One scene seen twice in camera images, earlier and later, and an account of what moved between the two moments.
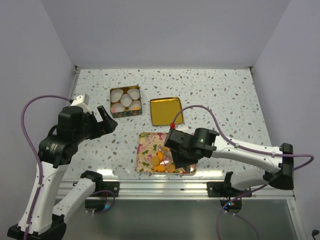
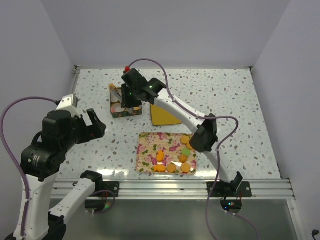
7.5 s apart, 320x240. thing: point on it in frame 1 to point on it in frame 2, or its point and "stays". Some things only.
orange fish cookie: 159,168 stays
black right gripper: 179,161 to 126,102
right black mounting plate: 222,189 stays
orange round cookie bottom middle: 170,167 stays
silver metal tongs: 167,153 to 116,95
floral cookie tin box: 125,101 stays
